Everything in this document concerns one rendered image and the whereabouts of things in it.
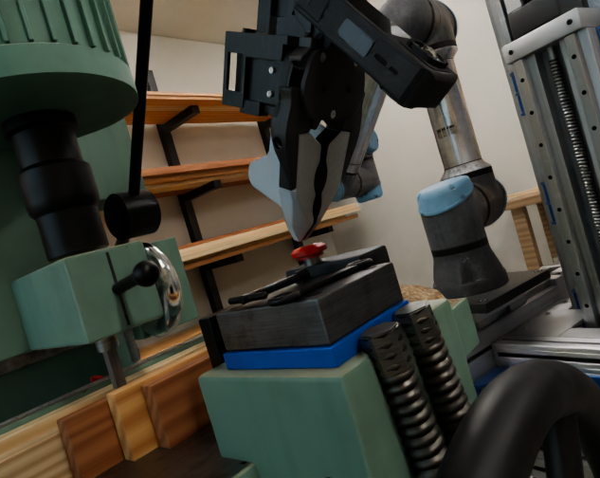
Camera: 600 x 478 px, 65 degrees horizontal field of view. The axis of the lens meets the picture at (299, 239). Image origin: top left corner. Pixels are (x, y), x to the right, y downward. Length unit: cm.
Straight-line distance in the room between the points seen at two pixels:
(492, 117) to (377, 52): 339
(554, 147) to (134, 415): 81
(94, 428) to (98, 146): 39
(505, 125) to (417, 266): 130
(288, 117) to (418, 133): 359
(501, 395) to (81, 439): 32
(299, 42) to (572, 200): 72
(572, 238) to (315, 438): 75
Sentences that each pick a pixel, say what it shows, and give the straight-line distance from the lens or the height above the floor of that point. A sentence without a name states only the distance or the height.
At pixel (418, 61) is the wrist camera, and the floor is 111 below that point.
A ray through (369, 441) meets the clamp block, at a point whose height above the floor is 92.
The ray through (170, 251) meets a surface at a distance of 68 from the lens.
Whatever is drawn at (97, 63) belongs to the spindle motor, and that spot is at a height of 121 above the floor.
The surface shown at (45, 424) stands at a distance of 46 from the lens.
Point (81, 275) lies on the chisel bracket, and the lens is 40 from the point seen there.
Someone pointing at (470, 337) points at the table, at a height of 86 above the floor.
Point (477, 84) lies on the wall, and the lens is 373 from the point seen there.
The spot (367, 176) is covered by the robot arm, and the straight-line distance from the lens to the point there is 123.
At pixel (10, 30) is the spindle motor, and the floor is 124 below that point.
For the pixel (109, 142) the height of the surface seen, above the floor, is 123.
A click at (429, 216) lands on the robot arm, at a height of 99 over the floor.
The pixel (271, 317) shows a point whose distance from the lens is 29.
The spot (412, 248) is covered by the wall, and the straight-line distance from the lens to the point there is 405.
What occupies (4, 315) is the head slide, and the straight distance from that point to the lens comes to 52.
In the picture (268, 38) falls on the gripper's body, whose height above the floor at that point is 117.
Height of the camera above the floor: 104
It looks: 1 degrees down
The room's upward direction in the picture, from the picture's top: 16 degrees counter-clockwise
